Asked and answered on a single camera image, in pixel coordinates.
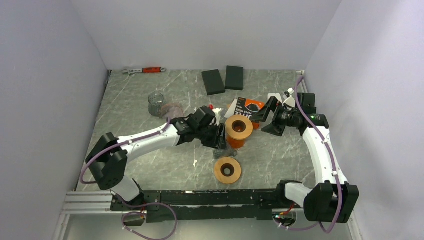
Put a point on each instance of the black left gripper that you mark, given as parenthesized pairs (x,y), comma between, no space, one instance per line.
(218,141)

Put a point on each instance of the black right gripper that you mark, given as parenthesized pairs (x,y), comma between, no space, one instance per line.
(272,104)

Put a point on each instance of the orange glass carafe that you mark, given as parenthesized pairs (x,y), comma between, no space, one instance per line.
(236,139)

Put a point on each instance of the clear glass ribbed dripper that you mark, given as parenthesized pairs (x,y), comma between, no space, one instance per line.
(222,153)

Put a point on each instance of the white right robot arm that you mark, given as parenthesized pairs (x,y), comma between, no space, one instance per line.
(333,198)

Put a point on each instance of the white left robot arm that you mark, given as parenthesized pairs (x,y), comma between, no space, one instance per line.
(108,160)

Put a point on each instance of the orange coffee filter box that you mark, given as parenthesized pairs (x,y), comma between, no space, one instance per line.
(244,106)

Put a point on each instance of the left black foam block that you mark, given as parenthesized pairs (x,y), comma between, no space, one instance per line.
(213,82)

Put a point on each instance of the black foam block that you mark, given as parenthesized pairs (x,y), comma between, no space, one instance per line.
(213,82)
(234,78)

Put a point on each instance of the right black foam block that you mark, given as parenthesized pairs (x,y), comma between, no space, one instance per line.
(234,78)

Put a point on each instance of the clear glass jar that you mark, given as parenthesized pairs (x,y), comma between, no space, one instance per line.
(156,100)

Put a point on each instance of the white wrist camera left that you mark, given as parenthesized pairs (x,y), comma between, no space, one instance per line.
(218,114)

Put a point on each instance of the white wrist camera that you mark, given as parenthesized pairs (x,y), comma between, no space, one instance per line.
(287,99)
(218,114)

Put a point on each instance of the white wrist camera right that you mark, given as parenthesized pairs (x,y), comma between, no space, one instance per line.
(287,99)

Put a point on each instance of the black table edge rail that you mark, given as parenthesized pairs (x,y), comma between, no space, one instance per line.
(184,205)

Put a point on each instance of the orange handled adjustable wrench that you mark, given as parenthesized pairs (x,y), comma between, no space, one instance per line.
(147,70)

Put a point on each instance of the aluminium frame rail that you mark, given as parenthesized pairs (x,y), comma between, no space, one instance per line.
(81,203)

